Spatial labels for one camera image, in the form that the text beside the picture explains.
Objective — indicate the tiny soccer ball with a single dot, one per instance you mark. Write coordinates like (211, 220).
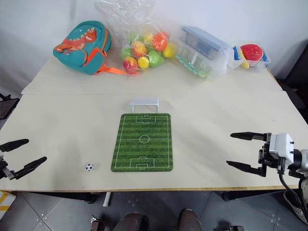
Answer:
(89, 167)

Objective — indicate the dark brown rounded shape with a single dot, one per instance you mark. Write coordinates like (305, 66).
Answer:
(190, 220)
(131, 222)

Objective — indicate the orange toy fruit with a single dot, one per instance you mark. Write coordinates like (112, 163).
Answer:
(160, 41)

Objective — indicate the red toy watermelon slice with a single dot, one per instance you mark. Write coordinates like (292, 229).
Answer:
(252, 51)

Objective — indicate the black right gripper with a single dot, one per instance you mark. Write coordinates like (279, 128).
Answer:
(267, 156)

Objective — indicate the clear plastic fruit bag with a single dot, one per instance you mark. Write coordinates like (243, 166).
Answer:
(142, 36)

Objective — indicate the small yellow toy fruit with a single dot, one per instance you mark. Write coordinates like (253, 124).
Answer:
(245, 64)

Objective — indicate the teal dinosaur backpack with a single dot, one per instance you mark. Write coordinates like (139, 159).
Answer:
(80, 51)

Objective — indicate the black table frame bar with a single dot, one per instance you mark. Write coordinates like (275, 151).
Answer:
(57, 196)
(252, 194)

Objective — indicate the clear storage box blue lid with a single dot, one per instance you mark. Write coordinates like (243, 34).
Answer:
(203, 49)

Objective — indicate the red-yellow toy peach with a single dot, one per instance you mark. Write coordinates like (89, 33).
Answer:
(130, 65)
(139, 48)

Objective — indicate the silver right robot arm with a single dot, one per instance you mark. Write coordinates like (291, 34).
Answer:
(300, 161)

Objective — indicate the white table leg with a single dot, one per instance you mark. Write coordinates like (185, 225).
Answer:
(107, 199)

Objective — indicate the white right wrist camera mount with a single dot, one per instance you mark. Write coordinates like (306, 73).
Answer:
(281, 145)

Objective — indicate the small clear plastic container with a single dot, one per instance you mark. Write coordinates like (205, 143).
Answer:
(252, 59)

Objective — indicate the white miniature goal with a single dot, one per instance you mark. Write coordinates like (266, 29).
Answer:
(144, 102)

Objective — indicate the green toy fruit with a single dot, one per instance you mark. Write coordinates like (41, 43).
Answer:
(125, 53)
(156, 59)

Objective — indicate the green soccer field mat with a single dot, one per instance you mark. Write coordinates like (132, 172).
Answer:
(144, 142)

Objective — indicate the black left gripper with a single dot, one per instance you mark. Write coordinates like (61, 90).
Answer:
(4, 168)

